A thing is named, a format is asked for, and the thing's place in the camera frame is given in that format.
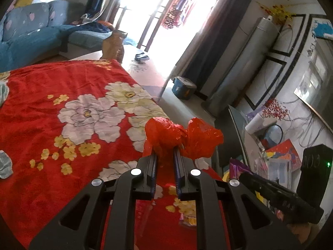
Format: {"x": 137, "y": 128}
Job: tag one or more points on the person's right hand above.
{"x": 301, "y": 224}

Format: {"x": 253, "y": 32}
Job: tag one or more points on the wall mounted television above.
{"x": 315, "y": 88}

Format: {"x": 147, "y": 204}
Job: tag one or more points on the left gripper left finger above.
{"x": 102, "y": 215}

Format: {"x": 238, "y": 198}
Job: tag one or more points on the white paper roll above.
{"x": 254, "y": 125}

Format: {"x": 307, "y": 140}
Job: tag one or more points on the colourful red book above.
{"x": 285, "y": 151}

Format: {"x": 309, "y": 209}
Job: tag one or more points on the small blue object on table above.
{"x": 141, "y": 58}

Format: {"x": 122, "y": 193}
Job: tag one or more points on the round mirror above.
{"x": 272, "y": 136}

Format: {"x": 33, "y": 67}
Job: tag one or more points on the long low coffee table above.
{"x": 152, "y": 75}

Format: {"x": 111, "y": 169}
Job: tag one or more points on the brown paper bag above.
{"x": 112, "y": 47}

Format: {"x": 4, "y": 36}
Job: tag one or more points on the red berry branch decoration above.
{"x": 273, "y": 109}

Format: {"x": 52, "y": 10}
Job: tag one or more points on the blue patterned sofa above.
{"x": 41, "y": 30}

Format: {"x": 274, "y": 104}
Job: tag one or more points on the teal storage box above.
{"x": 183, "y": 88}

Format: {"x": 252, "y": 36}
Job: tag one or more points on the grey standing air conditioner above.
{"x": 243, "y": 67}

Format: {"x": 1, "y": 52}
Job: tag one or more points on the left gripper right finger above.
{"x": 228, "y": 215}

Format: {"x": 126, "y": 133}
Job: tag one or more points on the yellow flower decoration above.
{"x": 281, "y": 16}

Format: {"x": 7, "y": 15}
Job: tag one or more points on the dark curtain right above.
{"x": 213, "y": 40}

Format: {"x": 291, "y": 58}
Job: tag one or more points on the grey crumpled tissue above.
{"x": 5, "y": 165}

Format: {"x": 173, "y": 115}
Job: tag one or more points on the red floral blanket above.
{"x": 63, "y": 125}

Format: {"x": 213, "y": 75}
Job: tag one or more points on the red plastic bag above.
{"x": 198, "y": 140}

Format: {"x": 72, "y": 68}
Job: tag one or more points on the orange purple snack wrapper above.
{"x": 188, "y": 217}

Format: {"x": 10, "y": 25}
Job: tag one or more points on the dark tv cabinet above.
{"x": 247, "y": 148}

